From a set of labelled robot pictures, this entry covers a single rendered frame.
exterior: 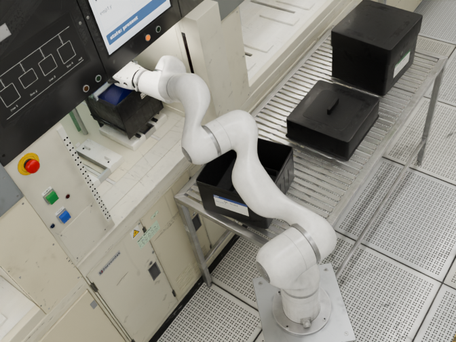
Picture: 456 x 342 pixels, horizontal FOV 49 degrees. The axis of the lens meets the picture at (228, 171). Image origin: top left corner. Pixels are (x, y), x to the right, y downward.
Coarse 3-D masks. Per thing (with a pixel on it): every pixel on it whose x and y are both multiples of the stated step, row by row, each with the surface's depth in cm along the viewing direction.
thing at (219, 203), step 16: (272, 144) 191; (224, 160) 201; (272, 160) 198; (288, 160) 185; (208, 176) 192; (224, 176) 203; (272, 176) 200; (288, 176) 191; (208, 192) 184; (224, 192) 179; (208, 208) 193; (224, 208) 188; (240, 208) 182; (256, 224) 185
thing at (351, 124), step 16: (320, 80) 219; (320, 96) 213; (336, 96) 211; (352, 96) 210; (368, 96) 209; (304, 112) 208; (320, 112) 207; (336, 112) 205; (352, 112) 204; (368, 112) 203; (288, 128) 210; (304, 128) 204; (320, 128) 201; (336, 128) 200; (352, 128) 198; (368, 128) 209; (320, 144) 204; (336, 144) 198; (352, 144) 199
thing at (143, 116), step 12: (108, 84) 192; (96, 96) 189; (132, 96) 192; (144, 96) 197; (96, 108) 198; (108, 108) 192; (120, 108) 189; (132, 108) 194; (144, 108) 200; (156, 108) 206; (96, 120) 207; (108, 120) 200; (120, 120) 192; (132, 120) 197; (144, 120) 203; (156, 120) 209; (132, 132) 200
